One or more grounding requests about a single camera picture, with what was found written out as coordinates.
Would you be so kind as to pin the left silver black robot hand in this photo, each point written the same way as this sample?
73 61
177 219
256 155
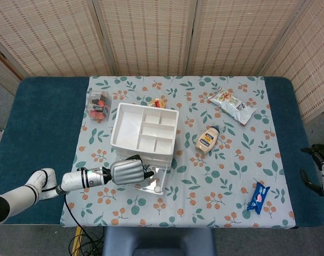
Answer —
126 172

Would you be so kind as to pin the clear plastic drawer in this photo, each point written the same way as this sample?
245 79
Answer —
159 177

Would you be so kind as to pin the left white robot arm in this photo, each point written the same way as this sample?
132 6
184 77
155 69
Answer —
74 181

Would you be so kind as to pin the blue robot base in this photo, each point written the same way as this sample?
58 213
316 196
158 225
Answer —
156 240

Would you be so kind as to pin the white plastic drawer organizer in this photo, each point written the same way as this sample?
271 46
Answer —
127 128

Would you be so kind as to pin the blue cookie packet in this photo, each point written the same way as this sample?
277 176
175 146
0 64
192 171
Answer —
258 198

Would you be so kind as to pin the clear box of red toys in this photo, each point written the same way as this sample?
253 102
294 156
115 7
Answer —
98 106

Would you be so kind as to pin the small orange round packet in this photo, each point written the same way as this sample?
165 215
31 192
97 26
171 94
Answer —
158 102

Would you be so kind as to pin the floral patterned tablecloth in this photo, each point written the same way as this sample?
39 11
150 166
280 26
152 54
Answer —
204 186

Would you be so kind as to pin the yellow floor strip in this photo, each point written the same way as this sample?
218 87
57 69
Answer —
77 240

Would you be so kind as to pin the mayonnaise squeeze bottle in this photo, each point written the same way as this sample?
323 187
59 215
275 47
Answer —
206 140

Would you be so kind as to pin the teal table cover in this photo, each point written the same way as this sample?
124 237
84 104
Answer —
44 120

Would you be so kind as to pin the silver snack bag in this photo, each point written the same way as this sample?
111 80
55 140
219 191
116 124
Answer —
231 106

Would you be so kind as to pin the bamboo folding screen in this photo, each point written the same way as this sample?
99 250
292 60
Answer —
151 34

